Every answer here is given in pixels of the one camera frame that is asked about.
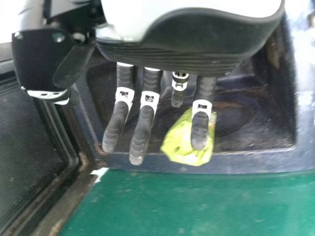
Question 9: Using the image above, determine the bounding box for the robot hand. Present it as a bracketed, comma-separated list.
[11, 0, 285, 166]

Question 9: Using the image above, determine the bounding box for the yellow-green biscuit packet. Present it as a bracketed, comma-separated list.
[159, 108, 218, 167]

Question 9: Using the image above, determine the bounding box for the black oven with glass door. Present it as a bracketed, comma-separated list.
[0, 9, 315, 236]

